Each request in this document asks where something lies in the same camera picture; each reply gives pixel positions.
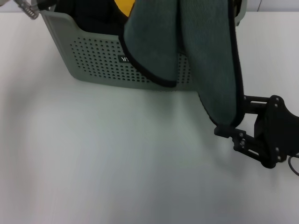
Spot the dark green towel black edge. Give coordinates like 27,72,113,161
123,0,245,128

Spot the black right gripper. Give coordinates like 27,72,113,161
214,95,299,169

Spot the right wrist cable with connector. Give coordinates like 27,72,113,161
288,155,299,175

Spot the grey-green perforated plastic basket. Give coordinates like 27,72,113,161
38,0,246,91

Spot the black cloth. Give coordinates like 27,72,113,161
53,0,128,37

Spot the yellow towel with black edge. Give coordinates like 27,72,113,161
114,0,136,17

